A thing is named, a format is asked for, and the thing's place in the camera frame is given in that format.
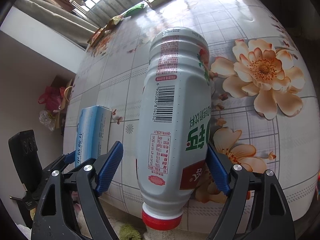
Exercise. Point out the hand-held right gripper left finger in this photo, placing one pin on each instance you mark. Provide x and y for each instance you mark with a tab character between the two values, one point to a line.
110	168

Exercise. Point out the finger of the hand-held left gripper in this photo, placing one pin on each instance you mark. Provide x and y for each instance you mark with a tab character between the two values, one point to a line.
65	162

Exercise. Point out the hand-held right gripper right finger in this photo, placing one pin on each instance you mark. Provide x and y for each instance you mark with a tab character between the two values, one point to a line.
217	171

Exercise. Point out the white drink bottle red cap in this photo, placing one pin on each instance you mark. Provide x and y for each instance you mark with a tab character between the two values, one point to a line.
172	105

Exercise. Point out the clear crumpled plastic bag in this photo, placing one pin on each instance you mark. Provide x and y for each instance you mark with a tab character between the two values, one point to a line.
47	120

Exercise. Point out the blue tissue box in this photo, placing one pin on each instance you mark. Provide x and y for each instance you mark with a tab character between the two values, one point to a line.
92	130

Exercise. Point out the pink plastic bag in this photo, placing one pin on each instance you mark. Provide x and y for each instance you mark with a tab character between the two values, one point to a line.
50	98

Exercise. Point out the green shaggy rug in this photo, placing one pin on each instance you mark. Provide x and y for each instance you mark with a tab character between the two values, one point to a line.
130	233

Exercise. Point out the brown cardboard carton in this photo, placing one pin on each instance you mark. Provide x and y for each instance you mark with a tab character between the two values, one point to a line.
58	81

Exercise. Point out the beige curtain straight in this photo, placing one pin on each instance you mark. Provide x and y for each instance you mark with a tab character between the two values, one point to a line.
50	17

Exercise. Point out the small green packet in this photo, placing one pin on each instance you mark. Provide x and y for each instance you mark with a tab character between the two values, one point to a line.
135	10

